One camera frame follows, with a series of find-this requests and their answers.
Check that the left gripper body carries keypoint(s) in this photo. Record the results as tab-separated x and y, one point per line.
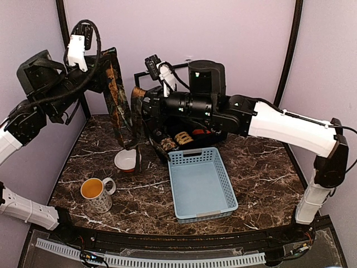
95	83

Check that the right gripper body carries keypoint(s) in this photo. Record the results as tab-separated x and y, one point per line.
159	113

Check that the camouflage patterned necktie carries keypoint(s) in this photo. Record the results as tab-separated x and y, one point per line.
125	115

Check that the blue plastic basket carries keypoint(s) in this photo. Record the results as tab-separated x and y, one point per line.
200	185

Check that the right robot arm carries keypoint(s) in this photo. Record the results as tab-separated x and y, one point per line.
247	116

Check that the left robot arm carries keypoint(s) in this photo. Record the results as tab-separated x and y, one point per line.
50	89

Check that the black tie storage box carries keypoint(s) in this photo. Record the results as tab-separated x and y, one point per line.
180	113

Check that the floral dark rolled tie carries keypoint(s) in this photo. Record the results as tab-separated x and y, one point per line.
168	144

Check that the cream striped rolled tie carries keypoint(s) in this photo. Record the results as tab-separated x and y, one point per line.
183	138

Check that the orange black rolled tie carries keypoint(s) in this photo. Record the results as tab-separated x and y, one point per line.
197	132

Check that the white and orange bowl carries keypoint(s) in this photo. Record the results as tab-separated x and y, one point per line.
125	160

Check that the patterned mug with orange liquid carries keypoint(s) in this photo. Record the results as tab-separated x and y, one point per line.
98	193

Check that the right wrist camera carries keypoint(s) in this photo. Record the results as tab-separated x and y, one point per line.
151	64

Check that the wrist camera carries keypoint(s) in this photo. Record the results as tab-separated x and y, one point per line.
151	64
85	30

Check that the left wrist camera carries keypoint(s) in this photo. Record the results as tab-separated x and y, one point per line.
85	30

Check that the black front rail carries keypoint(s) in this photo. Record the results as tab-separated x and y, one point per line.
261	240

